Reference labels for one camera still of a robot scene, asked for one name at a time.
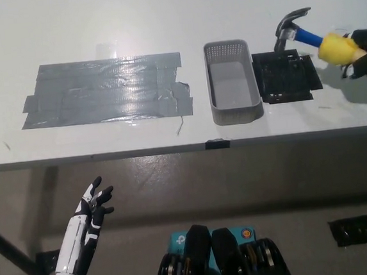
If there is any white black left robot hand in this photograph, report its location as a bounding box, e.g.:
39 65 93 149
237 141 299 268
47 175 122 275

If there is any blue-handled hammer with yellow wrap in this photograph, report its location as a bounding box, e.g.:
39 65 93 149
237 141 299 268
270 1 367 97

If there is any grey perforated plastic basket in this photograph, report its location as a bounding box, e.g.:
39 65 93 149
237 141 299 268
202 37 266 127

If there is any grey duct tape patch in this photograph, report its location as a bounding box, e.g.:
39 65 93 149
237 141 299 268
16 50 196 131

